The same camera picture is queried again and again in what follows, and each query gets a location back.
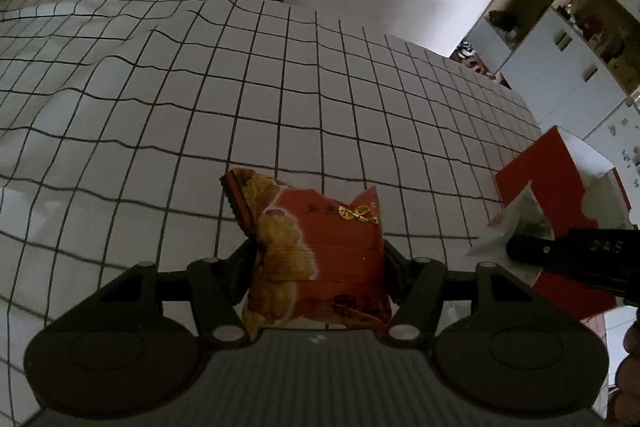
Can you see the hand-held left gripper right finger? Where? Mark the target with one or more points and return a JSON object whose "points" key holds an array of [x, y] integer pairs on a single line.
{"points": [[397, 277]]}

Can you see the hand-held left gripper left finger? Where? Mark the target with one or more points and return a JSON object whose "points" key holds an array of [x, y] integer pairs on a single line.
{"points": [[242, 272]]}

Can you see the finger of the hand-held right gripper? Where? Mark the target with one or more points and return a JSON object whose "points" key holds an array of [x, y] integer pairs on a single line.
{"points": [[535, 249]]}

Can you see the white green snack packet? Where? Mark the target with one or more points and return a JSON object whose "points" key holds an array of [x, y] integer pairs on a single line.
{"points": [[505, 227]]}

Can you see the red biscuit packet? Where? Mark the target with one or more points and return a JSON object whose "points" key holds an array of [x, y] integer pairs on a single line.
{"points": [[330, 247]]}

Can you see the red cardboard box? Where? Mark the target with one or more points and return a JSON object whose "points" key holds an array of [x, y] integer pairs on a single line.
{"points": [[545, 167]]}

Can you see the person's right hand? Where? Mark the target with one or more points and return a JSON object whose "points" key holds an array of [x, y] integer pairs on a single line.
{"points": [[629, 382]]}

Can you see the white checked tablecloth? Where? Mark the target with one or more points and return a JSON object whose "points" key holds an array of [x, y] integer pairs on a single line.
{"points": [[200, 107]]}

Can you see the pile of shoes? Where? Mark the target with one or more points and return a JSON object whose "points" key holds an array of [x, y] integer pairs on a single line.
{"points": [[472, 59]]}

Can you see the white wall cabinet unit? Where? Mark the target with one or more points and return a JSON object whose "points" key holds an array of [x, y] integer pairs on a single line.
{"points": [[555, 52]]}

